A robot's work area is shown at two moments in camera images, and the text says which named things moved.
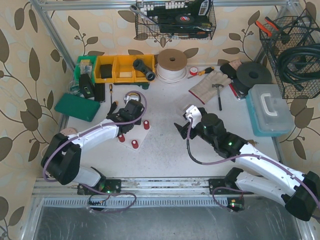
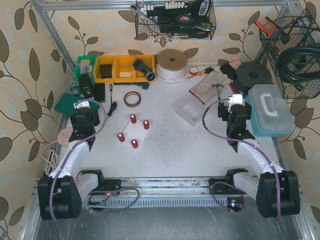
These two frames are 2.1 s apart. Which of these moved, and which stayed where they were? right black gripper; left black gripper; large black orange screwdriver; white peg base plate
Moved: right black gripper; left black gripper
Stayed: white peg base plate; large black orange screwdriver
